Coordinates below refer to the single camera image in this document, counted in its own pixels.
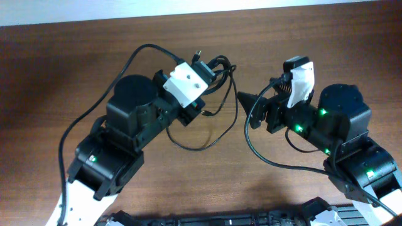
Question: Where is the black USB cable bundle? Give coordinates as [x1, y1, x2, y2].
[165, 50, 239, 153]

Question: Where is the black right camera cable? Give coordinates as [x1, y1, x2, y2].
[244, 75, 396, 217]

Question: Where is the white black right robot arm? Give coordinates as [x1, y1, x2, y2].
[238, 78, 401, 225]

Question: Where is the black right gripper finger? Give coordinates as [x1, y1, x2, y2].
[237, 90, 271, 130]
[271, 77, 291, 94]

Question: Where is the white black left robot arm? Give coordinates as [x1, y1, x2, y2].
[47, 71, 209, 225]

